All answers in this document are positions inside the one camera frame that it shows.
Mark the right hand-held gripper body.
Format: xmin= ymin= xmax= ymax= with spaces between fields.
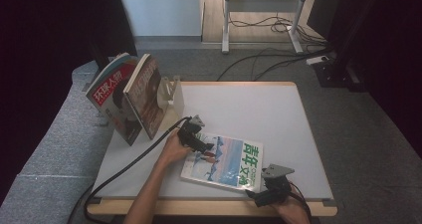
xmin=260 ymin=163 xmax=296 ymax=207

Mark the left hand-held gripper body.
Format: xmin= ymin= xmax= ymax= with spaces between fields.
xmin=177 ymin=114 xmax=206 ymax=149

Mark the white green-lettered magazine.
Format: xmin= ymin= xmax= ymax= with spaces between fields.
xmin=179 ymin=132 xmax=265 ymax=193

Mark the beige expandable book rack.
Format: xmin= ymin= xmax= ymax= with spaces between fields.
xmin=155 ymin=75 xmax=186 ymax=135

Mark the red-brown cover magazine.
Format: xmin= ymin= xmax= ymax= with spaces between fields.
xmin=123 ymin=53 xmax=167 ymax=141

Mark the portrait cover magazine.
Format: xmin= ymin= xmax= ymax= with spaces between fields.
xmin=85 ymin=52 xmax=144 ymax=147

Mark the person's left hand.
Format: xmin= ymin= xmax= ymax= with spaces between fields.
xmin=158 ymin=129 xmax=194 ymax=167

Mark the person's right hand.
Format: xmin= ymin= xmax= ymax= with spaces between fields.
xmin=271 ymin=193 xmax=313 ymax=224

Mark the white power strip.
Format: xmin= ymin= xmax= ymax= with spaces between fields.
xmin=306 ymin=55 xmax=330 ymax=67

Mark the dark curtain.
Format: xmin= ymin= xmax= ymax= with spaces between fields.
xmin=307 ymin=0 xmax=422 ymax=158

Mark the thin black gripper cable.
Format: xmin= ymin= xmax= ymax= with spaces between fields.
xmin=288 ymin=182 xmax=313 ymax=218

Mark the thick black gripper cable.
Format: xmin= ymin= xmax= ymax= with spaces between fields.
xmin=66 ymin=115 xmax=193 ymax=224

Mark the long black floor cable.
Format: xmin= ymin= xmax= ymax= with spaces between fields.
xmin=252 ymin=49 xmax=332 ymax=83
xmin=216 ymin=47 xmax=332 ymax=83

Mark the black stand with base plate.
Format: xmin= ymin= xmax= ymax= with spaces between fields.
xmin=82 ymin=34 xmax=133 ymax=93
xmin=312 ymin=0 xmax=386 ymax=93

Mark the black floor cable bundle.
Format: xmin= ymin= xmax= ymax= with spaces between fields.
xmin=228 ymin=0 xmax=329 ymax=48

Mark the white metal desk frame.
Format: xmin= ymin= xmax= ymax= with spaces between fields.
xmin=221 ymin=0 xmax=311 ymax=55

